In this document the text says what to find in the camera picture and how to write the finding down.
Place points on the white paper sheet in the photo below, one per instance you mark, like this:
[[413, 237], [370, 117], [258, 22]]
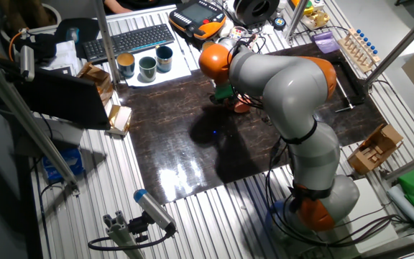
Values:
[[178, 68]]

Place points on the black orange teach pendant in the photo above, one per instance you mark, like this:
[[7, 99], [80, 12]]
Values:
[[196, 14]]

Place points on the blue tissue pack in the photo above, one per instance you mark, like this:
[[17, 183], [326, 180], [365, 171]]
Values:
[[63, 165]]

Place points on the dark blue cup orange inside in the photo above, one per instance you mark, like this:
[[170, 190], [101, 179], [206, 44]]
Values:
[[125, 64]]

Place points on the pale green cup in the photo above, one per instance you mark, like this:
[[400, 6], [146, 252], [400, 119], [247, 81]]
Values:
[[147, 70]]

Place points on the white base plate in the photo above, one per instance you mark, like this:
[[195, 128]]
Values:
[[368, 201]]

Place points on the black filament spool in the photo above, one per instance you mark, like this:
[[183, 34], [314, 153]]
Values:
[[257, 11]]

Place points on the grey computer mouse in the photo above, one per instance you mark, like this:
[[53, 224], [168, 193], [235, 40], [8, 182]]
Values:
[[72, 35]]

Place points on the black mouse pad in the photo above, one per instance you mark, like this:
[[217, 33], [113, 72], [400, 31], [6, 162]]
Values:
[[88, 30]]

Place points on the person's bare hand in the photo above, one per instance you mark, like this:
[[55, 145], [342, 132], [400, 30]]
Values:
[[120, 6]]

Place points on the purple cloth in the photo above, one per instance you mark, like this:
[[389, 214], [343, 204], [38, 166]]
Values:
[[325, 41]]

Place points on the black clamp frame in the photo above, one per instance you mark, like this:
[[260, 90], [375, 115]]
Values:
[[354, 86]]

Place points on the white paper stack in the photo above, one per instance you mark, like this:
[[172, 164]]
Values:
[[65, 54]]

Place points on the aluminium frame beam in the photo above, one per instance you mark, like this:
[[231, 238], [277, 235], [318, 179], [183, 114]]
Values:
[[23, 118]]

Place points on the black cloth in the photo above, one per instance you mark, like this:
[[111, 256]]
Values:
[[38, 45]]

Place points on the gold white box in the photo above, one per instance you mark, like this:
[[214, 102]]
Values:
[[120, 118]]

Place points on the silver camera blue end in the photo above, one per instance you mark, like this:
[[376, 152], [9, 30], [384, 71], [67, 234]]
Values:
[[153, 208]]

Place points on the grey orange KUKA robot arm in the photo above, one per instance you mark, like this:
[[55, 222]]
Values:
[[293, 90]]

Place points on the aluminium frame post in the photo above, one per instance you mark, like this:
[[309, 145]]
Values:
[[401, 45], [412, 165], [106, 39], [297, 18]]

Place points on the clear printed drinking glass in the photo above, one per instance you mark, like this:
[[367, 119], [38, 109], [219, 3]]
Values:
[[238, 33]]

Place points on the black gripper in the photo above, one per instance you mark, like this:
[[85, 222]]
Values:
[[221, 102]]

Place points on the black computer keyboard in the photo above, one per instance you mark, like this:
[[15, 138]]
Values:
[[128, 41]]

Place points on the blue cup gold band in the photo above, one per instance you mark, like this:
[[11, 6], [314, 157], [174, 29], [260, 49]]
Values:
[[164, 59]]

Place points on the dark marbled table mat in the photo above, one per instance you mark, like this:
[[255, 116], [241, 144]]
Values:
[[178, 118]]

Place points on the open cardboard box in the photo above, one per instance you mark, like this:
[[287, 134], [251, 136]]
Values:
[[374, 151]]

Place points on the black laptop screen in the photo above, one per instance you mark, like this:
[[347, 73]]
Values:
[[67, 100]]

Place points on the wooden test tube rack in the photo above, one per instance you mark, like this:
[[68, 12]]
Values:
[[359, 52]]

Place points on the brown wooden box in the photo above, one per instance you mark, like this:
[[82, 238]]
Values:
[[95, 77]]

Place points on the white rolled sheet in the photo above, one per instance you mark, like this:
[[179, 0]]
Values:
[[406, 206]]

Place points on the white round bucket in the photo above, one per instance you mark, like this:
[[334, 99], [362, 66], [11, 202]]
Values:
[[52, 12]]

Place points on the pink ribbed cup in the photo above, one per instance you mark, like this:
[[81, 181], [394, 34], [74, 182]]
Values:
[[241, 107]]

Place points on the silver depth camera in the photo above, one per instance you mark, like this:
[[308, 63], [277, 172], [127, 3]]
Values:
[[27, 63]]

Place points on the round black tape measure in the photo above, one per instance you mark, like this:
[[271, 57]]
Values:
[[279, 23]]

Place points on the aluminium profile camera mount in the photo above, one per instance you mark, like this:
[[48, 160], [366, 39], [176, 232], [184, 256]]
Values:
[[120, 234]]

